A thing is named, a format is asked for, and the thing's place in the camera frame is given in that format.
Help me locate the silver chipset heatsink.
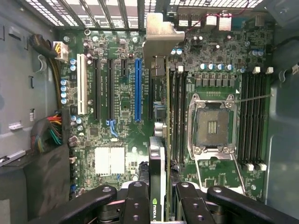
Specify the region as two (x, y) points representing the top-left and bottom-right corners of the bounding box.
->
(94, 146), (126, 176)

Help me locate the thin metal locking lever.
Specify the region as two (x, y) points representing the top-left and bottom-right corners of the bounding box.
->
(233, 94), (273, 104)

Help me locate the CPU socket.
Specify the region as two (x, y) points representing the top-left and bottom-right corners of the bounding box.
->
(188, 93), (237, 161)

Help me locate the green motherboard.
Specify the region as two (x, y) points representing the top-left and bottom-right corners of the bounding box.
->
(58, 29), (274, 201)

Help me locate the black sleeved wire bundle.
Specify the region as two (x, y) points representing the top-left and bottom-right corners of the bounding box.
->
(29, 34), (70, 110)

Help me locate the blue slot latch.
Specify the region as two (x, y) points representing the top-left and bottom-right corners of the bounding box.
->
(106, 119), (119, 138)

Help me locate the blue expansion slot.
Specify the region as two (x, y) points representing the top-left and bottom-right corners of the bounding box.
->
(134, 57), (143, 123)

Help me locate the long black expansion slot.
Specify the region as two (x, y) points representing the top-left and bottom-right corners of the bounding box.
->
(93, 57), (101, 121)
(107, 58), (115, 122)
(148, 77), (155, 121)

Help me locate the black open PC case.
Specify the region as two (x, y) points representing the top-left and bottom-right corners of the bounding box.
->
(0, 0), (299, 224)

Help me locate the metal socket cover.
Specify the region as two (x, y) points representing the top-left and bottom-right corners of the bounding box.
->
(193, 153), (247, 196)

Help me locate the grey power supply unit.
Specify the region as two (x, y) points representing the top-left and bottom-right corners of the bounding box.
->
(0, 0), (59, 164)

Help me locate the coloured power wire bundle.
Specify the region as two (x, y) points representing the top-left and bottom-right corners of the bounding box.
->
(29, 109), (71, 154)

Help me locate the thin red wire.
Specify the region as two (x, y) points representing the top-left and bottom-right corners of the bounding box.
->
(185, 13), (233, 33)

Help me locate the white expansion slot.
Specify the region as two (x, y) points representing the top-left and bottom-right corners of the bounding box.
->
(77, 53), (88, 115)

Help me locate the black RAM slot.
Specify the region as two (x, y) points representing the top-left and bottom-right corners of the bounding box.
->
(251, 67), (260, 165)
(238, 72), (246, 165)
(174, 70), (182, 164)
(169, 70), (176, 161)
(245, 70), (253, 171)
(180, 70), (187, 164)

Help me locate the black plastic shroud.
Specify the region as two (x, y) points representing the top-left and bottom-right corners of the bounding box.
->
(22, 143), (72, 221)

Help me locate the short black expansion slot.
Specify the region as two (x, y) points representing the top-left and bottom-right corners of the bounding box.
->
(120, 58), (129, 78)

